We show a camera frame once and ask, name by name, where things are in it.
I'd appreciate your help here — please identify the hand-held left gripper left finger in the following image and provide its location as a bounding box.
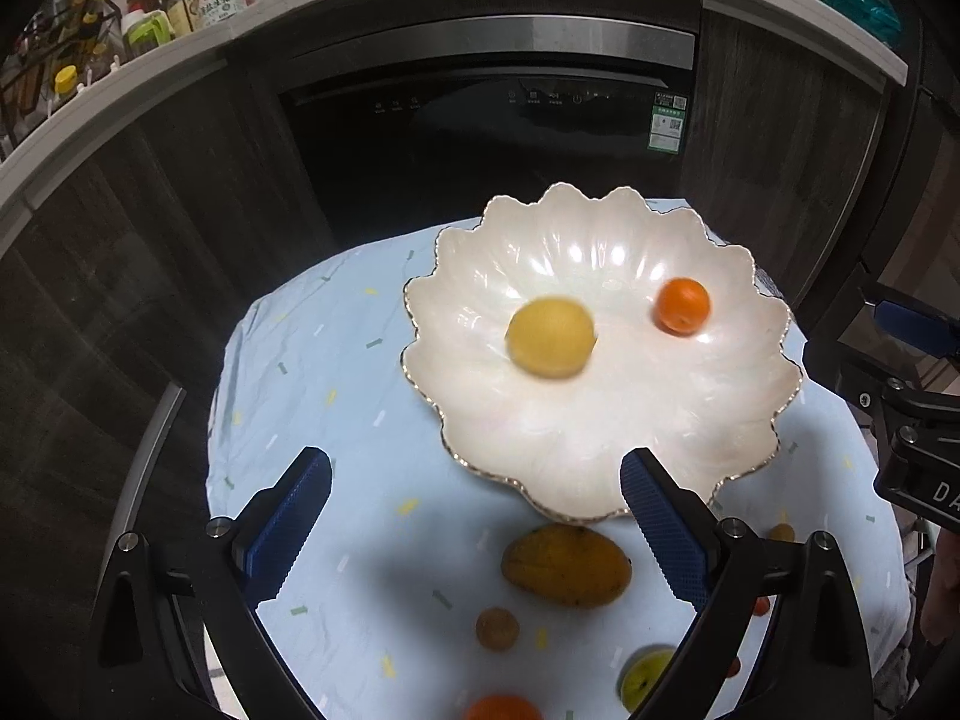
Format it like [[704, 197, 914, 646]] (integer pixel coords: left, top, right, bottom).
[[88, 446, 335, 720]]

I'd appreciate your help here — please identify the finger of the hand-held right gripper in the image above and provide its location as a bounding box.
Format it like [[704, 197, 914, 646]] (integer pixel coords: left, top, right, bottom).
[[857, 279, 960, 358], [801, 336, 902, 458]]

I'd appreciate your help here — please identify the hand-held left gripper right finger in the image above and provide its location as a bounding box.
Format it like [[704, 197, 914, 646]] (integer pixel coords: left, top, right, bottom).
[[619, 448, 875, 720]]

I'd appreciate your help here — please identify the yellow-orange mango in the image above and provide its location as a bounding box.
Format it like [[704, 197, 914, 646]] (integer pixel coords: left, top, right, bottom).
[[500, 523, 633, 608]]

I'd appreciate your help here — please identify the white scalloped gold-rimmed bowl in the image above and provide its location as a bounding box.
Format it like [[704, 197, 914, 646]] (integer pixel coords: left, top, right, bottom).
[[400, 181, 803, 524]]

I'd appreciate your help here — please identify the green round fruit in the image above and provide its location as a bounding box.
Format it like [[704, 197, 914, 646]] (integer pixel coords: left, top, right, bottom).
[[621, 646, 680, 713]]

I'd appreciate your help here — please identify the yellow lemon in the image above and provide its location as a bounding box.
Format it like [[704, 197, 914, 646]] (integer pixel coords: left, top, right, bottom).
[[504, 294, 599, 380]]

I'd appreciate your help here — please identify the large orange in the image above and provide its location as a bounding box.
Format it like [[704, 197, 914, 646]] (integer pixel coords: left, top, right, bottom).
[[463, 694, 545, 720]]

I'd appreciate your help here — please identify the light blue patterned tablecloth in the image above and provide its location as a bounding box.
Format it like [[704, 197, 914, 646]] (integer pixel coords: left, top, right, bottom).
[[204, 199, 917, 720]]

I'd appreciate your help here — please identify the small tangerine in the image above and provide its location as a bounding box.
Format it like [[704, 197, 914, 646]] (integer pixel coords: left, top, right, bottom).
[[654, 277, 711, 335]]

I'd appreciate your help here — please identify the dark wood cabinet door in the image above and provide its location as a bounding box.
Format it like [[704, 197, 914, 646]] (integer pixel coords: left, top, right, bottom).
[[0, 60, 335, 720], [679, 4, 890, 316]]

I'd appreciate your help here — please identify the teal plastic bag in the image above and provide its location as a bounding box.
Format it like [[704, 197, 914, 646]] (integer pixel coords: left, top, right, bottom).
[[814, 0, 902, 47]]

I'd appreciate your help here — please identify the black built-in dishwasher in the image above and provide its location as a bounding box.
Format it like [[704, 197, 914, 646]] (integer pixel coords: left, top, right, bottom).
[[274, 15, 698, 260]]

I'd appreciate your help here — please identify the white kitchen countertop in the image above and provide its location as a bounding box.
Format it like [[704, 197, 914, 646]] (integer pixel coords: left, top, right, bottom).
[[0, 0, 908, 211]]

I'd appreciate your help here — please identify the green-lidded container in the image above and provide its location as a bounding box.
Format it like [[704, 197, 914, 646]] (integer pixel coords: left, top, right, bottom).
[[122, 11, 175, 62]]

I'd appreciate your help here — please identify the red-lidded glass jar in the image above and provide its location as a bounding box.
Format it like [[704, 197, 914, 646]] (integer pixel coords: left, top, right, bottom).
[[126, 0, 179, 42]]

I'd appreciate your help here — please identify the black wire rack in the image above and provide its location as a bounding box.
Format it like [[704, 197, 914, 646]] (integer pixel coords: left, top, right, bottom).
[[0, 0, 125, 155]]

